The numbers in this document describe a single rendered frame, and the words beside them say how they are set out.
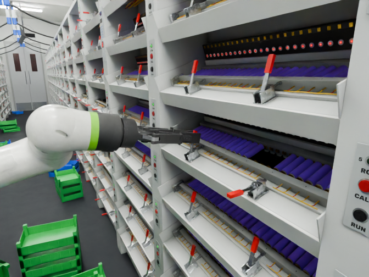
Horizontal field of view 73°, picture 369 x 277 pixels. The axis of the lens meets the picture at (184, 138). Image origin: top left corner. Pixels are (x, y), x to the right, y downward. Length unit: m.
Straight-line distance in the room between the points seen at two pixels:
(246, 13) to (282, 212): 0.39
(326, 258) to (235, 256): 0.29
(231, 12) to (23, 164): 0.57
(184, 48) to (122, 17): 0.73
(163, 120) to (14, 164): 0.46
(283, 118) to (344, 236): 0.20
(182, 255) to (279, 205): 0.56
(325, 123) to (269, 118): 0.11
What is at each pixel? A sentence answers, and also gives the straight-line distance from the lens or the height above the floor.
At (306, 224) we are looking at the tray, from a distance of 0.51.
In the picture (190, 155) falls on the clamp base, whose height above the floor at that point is 0.97.
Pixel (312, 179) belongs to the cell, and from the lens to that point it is 0.57.
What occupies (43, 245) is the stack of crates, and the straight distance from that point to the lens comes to 1.72.
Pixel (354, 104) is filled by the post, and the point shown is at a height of 1.17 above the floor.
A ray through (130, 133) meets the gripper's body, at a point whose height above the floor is 1.07.
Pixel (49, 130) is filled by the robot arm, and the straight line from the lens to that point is 0.57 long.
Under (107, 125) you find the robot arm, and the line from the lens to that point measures 0.60.
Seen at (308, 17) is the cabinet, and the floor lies 1.34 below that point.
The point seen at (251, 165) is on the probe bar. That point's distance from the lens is 0.62.
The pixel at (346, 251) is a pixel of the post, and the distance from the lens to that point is 0.46.
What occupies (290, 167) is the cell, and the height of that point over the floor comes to 1.01.
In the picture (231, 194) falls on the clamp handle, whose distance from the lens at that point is 0.51.
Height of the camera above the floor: 1.21
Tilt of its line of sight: 15 degrees down
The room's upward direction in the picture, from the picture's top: straight up
